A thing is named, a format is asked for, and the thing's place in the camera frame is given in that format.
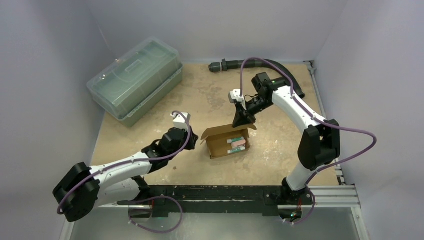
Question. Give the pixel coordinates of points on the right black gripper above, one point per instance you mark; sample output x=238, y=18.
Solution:
x=241, y=108

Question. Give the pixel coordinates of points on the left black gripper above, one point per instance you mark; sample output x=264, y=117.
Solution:
x=191, y=142

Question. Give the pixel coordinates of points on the pink white small tool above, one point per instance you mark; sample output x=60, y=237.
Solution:
x=238, y=144

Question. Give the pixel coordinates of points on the brown cardboard box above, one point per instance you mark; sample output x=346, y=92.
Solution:
x=216, y=139

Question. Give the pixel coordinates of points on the small green white vial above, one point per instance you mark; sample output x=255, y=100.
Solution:
x=236, y=150

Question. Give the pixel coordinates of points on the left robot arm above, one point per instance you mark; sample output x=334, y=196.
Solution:
x=84, y=187

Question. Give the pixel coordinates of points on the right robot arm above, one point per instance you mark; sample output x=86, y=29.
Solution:
x=319, y=144

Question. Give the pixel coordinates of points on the clear plastic storage box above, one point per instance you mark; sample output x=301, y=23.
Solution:
x=137, y=81

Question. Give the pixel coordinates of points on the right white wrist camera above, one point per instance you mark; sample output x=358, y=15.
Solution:
x=236, y=97

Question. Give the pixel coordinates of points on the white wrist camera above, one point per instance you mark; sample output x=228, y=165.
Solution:
x=236, y=97
x=179, y=122

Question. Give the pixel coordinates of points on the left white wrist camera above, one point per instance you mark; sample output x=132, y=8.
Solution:
x=179, y=122

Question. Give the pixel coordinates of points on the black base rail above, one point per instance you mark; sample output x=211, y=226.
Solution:
x=267, y=200

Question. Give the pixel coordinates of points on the aluminium frame profile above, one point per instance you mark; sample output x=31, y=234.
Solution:
x=335, y=214

